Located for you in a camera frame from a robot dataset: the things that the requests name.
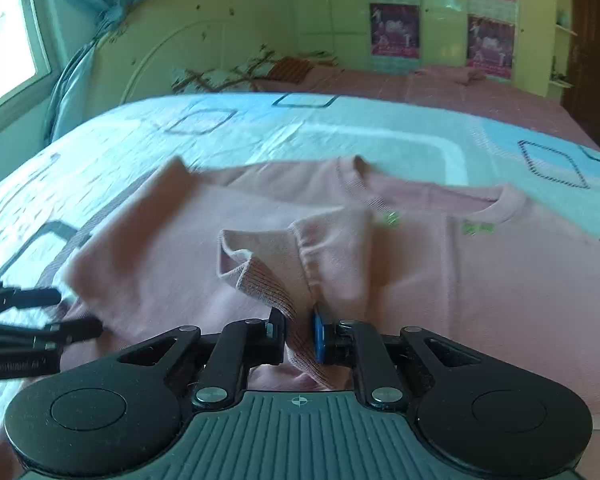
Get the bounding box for window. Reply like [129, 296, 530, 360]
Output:
[0, 0, 55, 131]

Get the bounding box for patterned white brown pillow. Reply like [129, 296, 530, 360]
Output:
[171, 44, 283, 94]

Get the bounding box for pink striped bed cover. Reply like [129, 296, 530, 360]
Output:
[260, 65, 600, 151]

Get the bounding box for blue curtain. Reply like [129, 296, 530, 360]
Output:
[44, 0, 143, 145]

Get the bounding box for lower right pink poster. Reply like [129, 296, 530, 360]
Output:
[466, 14, 516, 80]

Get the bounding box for cream round headboard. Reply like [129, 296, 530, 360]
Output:
[85, 0, 296, 118]

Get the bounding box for cream glossy wardrobe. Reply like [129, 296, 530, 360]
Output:
[292, 0, 556, 99]

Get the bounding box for pink knit sweater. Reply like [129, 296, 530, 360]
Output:
[0, 155, 600, 480]

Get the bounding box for orange striped pillow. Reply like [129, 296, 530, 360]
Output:
[264, 56, 314, 84]

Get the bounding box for cream corner shelves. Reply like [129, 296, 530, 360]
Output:
[547, 0, 578, 101]

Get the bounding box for white blue patterned bedsheet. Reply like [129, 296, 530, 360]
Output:
[0, 94, 600, 286]

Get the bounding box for lower left pink poster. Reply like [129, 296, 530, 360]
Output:
[370, 3, 420, 75]

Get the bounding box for crumpled pink cloth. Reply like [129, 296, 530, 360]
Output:
[415, 65, 486, 86]

